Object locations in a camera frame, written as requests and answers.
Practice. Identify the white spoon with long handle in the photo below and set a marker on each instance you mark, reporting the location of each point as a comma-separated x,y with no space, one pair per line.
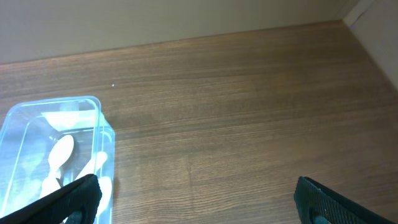
106,187

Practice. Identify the right clear plastic container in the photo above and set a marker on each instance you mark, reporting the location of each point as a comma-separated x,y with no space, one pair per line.
30,131

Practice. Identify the yellow plastic spoon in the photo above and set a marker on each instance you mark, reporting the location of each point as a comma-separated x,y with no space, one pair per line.
93,165

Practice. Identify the white plastic spoon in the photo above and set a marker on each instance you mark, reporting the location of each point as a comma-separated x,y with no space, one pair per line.
59,154

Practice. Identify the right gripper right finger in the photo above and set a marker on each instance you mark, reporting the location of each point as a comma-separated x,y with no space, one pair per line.
317,203

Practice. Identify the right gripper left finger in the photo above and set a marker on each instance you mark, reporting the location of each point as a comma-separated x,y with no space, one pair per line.
76,202

